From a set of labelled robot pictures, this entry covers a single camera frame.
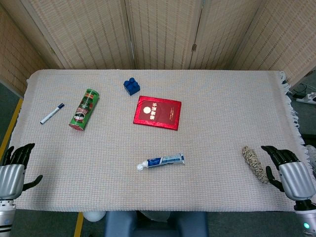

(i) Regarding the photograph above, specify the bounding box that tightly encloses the black cable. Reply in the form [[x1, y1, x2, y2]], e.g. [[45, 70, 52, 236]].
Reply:
[[291, 83, 312, 97]]

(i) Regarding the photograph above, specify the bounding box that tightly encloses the blue toy building block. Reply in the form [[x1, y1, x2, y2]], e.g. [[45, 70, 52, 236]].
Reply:
[[123, 77, 141, 96]]

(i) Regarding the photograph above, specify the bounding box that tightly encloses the white woven tablecloth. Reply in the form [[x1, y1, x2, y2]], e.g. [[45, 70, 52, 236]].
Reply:
[[9, 69, 312, 212]]

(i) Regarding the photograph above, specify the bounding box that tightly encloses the red certificate booklet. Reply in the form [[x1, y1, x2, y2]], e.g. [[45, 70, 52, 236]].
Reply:
[[133, 95, 182, 131]]

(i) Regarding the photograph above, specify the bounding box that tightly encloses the white power strip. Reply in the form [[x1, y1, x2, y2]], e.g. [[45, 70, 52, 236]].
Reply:
[[295, 92, 316, 105]]

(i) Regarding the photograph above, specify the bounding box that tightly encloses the white blue toothpaste tube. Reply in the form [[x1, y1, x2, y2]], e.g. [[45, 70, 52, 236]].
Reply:
[[136, 152, 186, 171]]

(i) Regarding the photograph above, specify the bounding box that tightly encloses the white blue marker pen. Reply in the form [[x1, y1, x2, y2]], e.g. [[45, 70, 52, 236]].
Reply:
[[40, 103, 65, 125]]

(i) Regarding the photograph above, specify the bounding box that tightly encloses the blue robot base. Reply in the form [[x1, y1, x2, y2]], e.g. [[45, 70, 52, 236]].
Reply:
[[103, 211, 209, 237]]

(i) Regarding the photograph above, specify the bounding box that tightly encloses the woven folding screen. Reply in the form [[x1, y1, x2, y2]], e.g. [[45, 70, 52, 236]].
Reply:
[[0, 0, 316, 97]]

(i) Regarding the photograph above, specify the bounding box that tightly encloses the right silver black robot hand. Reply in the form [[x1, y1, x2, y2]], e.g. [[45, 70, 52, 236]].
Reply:
[[261, 145, 316, 201]]

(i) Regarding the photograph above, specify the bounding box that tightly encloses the white round robot part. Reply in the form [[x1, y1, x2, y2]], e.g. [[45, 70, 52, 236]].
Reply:
[[83, 211, 107, 223]]

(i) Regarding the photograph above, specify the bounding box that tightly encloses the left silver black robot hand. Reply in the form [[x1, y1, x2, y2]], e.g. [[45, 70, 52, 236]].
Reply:
[[0, 143, 43, 200]]

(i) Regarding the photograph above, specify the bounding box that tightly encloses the braided straw rope bundle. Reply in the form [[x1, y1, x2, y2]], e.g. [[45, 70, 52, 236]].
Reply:
[[241, 146, 270, 184]]

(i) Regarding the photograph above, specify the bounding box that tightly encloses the green chips can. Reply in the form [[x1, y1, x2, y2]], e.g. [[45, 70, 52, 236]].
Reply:
[[69, 88, 100, 131]]

